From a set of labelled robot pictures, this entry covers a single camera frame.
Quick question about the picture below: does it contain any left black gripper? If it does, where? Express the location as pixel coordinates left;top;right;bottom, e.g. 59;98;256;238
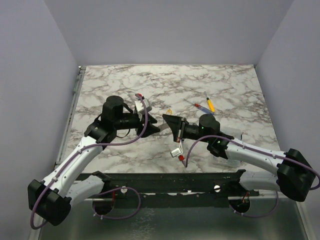
114;112;161;138

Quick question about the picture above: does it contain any yellow key tag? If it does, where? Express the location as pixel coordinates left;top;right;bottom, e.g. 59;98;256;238
166;109;173;115

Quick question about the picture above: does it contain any large metal key ring band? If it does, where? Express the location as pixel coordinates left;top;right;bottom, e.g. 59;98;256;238
158;123;170;132

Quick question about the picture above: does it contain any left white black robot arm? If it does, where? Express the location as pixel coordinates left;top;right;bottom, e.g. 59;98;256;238
27;93;160;230

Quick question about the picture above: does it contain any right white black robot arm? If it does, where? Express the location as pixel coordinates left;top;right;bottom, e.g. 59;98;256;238
162;114;320;202

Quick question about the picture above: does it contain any red blue screwdriver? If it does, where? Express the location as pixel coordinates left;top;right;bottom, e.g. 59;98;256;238
183;98;215;115

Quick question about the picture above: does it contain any clear plastic organizer box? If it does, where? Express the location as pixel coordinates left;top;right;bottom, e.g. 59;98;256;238
211;127;243;167

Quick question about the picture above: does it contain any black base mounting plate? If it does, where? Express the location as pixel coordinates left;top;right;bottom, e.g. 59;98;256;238
82;171;261;208

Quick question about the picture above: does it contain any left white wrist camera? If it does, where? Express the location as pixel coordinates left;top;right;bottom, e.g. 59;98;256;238
134;93;152;115

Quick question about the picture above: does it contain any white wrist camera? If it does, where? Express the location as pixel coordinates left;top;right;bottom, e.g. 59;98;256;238
134;93;152;115
170;141;185;162

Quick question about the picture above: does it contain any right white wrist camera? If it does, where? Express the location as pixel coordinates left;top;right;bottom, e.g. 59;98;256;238
170;141;185;162

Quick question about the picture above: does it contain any yellow handled screwdriver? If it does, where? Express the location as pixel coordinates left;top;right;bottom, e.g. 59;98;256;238
205;92;215;113

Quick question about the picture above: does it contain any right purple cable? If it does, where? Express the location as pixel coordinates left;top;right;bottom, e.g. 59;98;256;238
182;134;320;218

